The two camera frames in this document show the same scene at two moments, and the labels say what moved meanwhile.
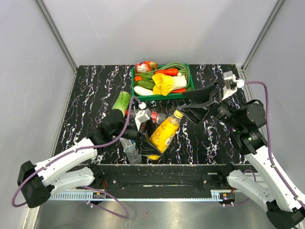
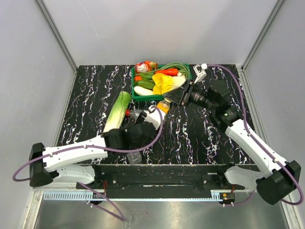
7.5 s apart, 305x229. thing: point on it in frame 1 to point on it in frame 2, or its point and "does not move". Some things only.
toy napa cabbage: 122,102 does not move
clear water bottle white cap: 129,147 does not move
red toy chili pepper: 168,71 does not move
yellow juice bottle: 162,138 to 164,105
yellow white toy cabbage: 165,85 does not move
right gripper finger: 196,114 to 176,95
